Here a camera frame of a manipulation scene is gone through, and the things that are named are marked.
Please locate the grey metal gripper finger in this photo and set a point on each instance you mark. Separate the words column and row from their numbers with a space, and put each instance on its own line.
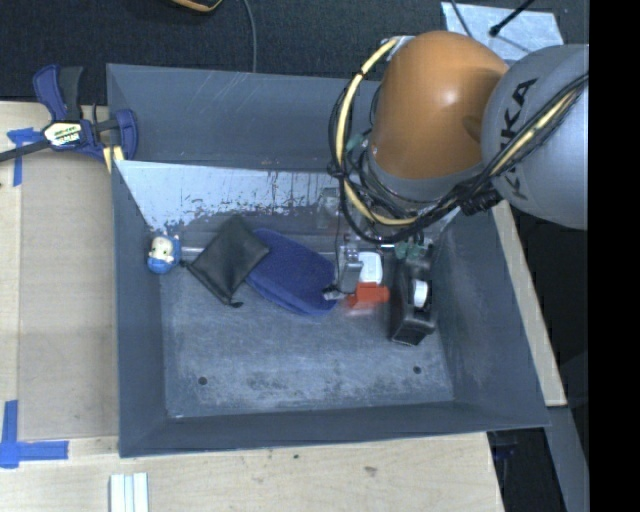
column 351, row 272
column 334, row 294

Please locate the blue soft case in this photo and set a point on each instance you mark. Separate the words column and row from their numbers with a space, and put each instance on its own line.
column 295, row 280

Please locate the grey metal bin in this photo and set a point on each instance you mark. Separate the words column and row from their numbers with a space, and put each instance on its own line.
column 300, row 360

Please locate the black cloth pouch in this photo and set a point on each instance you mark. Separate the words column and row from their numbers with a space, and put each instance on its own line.
column 230, row 260

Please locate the blue and white toy figure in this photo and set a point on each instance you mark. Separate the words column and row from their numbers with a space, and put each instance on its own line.
column 163, row 254

